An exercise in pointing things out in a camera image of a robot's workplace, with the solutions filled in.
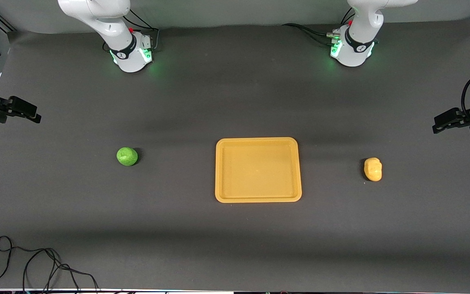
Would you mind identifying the yellow potato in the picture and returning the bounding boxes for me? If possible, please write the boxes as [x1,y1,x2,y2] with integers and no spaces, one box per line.
[364,158,383,182]

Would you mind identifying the green apple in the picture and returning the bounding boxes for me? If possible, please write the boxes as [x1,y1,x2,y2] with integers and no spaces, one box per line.
[116,147,139,167]

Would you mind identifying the yellow plastic tray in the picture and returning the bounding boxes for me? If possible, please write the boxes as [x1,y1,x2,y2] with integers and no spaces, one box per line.
[215,137,303,203]

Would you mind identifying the black frame rail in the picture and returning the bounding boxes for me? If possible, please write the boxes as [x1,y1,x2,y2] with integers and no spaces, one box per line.
[0,6,18,34]

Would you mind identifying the black right arm base cables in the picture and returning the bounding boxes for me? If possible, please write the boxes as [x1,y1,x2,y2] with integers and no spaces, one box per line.
[102,8,161,53]

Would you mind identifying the black arm base cables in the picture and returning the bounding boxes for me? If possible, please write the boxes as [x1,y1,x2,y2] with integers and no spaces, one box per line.
[102,8,161,53]
[282,7,356,46]

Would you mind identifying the black left arm base cables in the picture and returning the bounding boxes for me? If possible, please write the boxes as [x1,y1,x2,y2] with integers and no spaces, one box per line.
[282,7,356,46]

